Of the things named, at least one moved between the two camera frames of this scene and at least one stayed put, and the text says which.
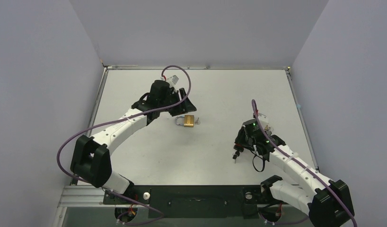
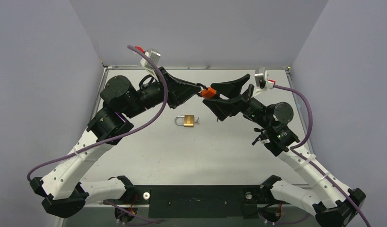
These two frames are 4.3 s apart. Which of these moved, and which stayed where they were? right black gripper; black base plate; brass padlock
Moved: right black gripper
Stayed: brass padlock; black base plate
